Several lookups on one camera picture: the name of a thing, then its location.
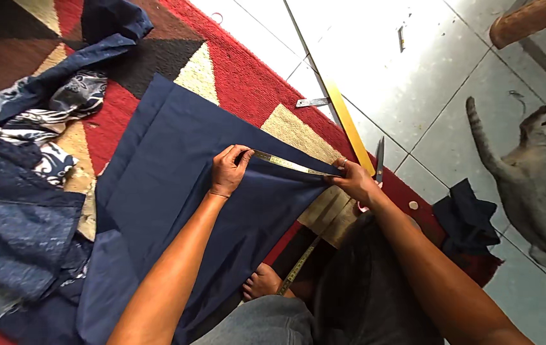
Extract yellow tape measure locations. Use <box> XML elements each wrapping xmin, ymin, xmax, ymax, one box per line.
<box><xmin>249</xmin><ymin>149</ymin><xmax>354</xmax><ymax>296</ymax></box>

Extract grey cat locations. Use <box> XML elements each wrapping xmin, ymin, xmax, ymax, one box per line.
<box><xmin>466</xmin><ymin>96</ymin><xmax>546</xmax><ymax>275</ymax></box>

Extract scissors with pink handles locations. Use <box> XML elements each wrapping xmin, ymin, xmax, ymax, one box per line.
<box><xmin>357</xmin><ymin>135</ymin><xmax>386</xmax><ymax>213</ymax></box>

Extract person's right hand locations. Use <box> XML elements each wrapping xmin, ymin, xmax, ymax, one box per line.
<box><xmin>325</xmin><ymin>157</ymin><xmax>383</xmax><ymax>208</ymax></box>

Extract large navy blue fabric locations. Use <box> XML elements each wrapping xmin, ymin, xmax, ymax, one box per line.
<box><xmin>77</xmin><ymin>73</ymin><xmax>345</xmax><ymax>345</ymax></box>

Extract navy garment with sleeve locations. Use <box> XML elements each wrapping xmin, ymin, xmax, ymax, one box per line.
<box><xmin>0</xmin><ymin>0</ymin><xmax>154</xmax><ymax>137</ymax></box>

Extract white navy floral fabric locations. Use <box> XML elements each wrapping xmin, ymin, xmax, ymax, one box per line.
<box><xmin>0</xmin><ymin>70</ymin><xmax>108</xmax><ymax>188</ymax></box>

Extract person's left hand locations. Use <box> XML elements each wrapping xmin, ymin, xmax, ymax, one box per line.
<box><xmin>211</xmin><ymin>145</ymin><xmax>255</xmax><ymax>198</ymax></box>

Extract red patterned carpet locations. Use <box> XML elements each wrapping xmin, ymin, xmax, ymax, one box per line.
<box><xmin>0</xmin><ymin>0</ymin><xmax>505</xmax><ymax>345</ymax></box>

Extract long yellow ruler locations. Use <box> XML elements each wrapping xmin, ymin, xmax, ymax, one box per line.
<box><xmin>283</xmin><ymin>0</ymin><xmax>376</xmax><ymax>177</ymax></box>

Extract speckled denim blue fabric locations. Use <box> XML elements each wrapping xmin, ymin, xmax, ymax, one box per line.
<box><xmin>0</xmin><ymin>132</ymin><xmax>95</xmax><ymax>345</ymax></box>

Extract person's left forearm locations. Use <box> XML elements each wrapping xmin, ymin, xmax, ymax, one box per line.
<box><xmin>106</xmin><ymin>193</ymin><xmax>229</xmax><ymax>345</ymax></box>

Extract silver metal strip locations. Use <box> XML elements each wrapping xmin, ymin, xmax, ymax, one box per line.
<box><xmin>296</xmin><ymin>97</ymin><xmax>331</xmax><ymax>108</ymax></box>

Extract small navy fabric scrap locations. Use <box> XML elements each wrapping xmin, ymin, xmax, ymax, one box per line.
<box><xmin>432</xmin><ymin>178</ymin><xmax>501</xmax><ymax>256</ymax></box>

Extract person's right forearm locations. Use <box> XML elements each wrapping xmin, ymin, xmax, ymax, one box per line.
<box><xmin>370</xmin><ymin>188</ymin><xmax>536</xmax><ymax>345</ymax></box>

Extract brown wooden chair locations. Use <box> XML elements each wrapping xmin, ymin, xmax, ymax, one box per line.
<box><xmin>489</xmin><ymin>0</ymin><xmax>546</xmax><ymax>113</ymax></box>

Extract person's legs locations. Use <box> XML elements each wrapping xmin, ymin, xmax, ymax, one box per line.
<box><xmin>190</xmin><ymin>212</ymin><xmax>445</xmax><ymax>345</ymax></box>

